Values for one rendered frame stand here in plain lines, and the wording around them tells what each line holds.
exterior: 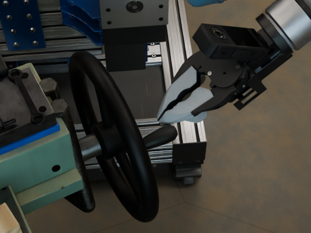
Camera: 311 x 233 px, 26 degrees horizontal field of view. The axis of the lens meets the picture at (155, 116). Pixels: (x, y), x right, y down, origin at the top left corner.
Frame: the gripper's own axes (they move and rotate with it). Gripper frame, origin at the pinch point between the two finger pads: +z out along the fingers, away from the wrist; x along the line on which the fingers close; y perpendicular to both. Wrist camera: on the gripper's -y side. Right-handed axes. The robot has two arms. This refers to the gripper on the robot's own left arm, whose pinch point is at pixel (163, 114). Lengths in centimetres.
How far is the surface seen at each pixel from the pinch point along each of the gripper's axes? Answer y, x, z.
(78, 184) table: -3.8, -2.5, 15.0
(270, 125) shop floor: 107, 36, -5
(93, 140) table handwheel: 2.0, 5.3, 11.8
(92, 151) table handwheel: 2.4, 4.0, 12.9
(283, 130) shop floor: 109, 33, -7
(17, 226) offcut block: -15.6, -8.7, 20.0
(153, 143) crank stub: -1.1, -3.4, 3.2
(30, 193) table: -7.9, -1.3, 20.3
